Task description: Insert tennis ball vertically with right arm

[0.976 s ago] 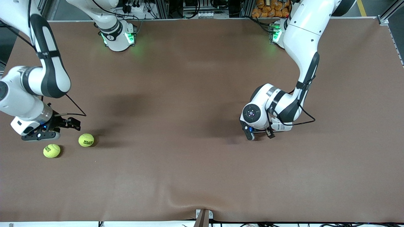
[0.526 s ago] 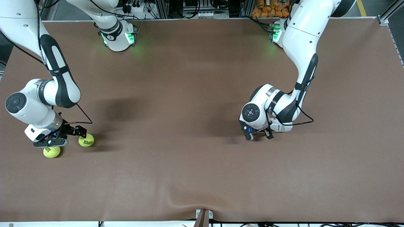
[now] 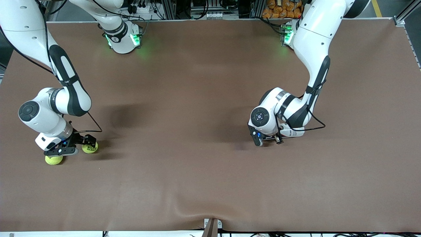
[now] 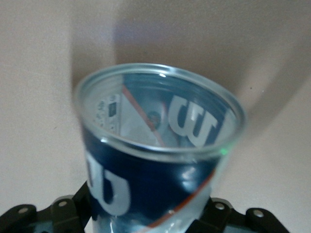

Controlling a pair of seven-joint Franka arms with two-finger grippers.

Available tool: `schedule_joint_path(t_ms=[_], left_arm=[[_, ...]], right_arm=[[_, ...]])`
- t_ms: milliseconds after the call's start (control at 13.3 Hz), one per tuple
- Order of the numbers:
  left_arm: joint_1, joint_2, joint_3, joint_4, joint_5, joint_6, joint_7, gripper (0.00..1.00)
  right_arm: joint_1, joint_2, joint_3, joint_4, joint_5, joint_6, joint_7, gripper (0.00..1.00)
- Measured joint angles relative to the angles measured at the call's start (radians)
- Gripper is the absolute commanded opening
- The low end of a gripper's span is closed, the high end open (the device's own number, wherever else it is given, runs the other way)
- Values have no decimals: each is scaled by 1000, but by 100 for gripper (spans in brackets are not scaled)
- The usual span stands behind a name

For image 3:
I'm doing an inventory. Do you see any white connector strip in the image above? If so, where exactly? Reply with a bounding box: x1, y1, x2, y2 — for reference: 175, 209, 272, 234
206, 12, 239, 19

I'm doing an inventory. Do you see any silver aluminium frame profile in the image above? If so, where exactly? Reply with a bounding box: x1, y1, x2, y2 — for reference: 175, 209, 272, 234
393, 0, 421, 27
161, 0, 176, 19

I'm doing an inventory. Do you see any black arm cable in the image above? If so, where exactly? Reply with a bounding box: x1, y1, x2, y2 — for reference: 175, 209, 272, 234
278, 74, 327, 132
0, 25, 103, 134

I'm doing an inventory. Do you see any grey metal clamp bracket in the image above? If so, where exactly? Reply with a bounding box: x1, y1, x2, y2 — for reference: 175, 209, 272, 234
204, 218, 223, 229

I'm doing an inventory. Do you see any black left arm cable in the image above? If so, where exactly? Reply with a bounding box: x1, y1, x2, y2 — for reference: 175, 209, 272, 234
278, 74, 327, 132

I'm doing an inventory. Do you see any white power strip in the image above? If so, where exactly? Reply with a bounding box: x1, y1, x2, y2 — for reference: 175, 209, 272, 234
127, 0, 159, 15

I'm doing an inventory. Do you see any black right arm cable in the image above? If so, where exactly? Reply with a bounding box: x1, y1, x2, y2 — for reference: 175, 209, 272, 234
0, 25, 103, 134

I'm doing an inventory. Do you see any brown table mat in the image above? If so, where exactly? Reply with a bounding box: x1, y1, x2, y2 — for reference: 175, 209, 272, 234
0, 18, 421, 232

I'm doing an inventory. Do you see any orange snack packets pile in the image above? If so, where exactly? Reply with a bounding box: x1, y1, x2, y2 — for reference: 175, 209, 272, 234
261, 0, 303, 19

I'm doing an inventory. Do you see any brown wooden post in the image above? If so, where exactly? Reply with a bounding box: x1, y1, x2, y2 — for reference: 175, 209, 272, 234
202, 219, 218, 237

